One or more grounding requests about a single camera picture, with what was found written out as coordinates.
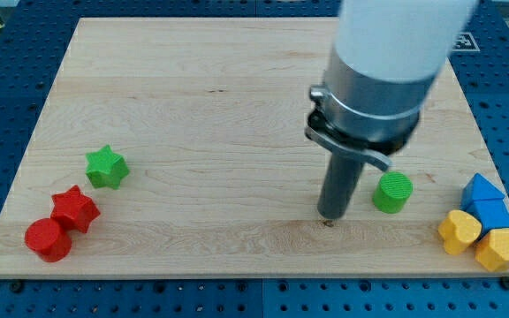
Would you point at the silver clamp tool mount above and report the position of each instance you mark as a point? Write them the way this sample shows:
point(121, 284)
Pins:
point(362, 118)

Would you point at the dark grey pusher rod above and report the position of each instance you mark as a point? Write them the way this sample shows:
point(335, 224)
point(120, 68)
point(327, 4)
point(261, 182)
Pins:
point(341, 178)

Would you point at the green cylinder block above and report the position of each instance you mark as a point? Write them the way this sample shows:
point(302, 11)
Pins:
point(392, 192)

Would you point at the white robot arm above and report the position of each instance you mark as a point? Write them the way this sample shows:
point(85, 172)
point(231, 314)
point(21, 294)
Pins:
point(383, 61)

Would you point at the yellow heart block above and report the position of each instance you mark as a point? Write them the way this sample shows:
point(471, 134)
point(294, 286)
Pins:
point(459, 230)

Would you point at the white fiducial marker tag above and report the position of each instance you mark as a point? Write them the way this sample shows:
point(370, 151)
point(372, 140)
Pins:
point(465, 42)

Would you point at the blue triangle block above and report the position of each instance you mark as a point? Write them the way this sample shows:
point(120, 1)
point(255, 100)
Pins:
point(479, 188)

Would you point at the blue cube block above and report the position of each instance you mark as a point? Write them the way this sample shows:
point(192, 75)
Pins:
point(492, 214)

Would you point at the yellow hexagon block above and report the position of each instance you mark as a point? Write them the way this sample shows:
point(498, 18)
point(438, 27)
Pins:
point(492, 252)

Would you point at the wooden board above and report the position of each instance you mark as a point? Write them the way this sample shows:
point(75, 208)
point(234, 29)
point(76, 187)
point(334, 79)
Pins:
point(209, 115)

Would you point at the green star block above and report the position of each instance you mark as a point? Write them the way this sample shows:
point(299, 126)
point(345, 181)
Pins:
point(106, 168)

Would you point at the red star block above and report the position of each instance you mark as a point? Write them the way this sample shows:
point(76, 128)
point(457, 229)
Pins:
point(73, 210)

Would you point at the red cylinder block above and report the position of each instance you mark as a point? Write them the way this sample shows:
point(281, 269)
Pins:
point(48, 240)

